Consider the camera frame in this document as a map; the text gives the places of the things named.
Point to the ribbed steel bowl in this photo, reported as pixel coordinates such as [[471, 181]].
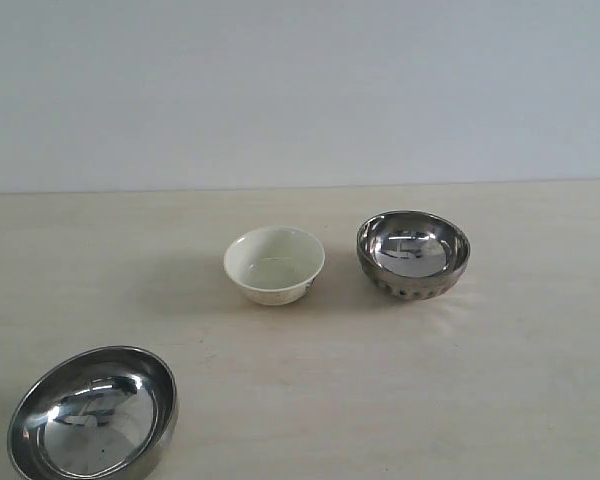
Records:
[[412, 255]]

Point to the large plain steel bowl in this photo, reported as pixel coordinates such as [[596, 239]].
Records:
[[105, 413]]

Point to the white ceramic bowl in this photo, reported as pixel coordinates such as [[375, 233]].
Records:
[[274, 265]]

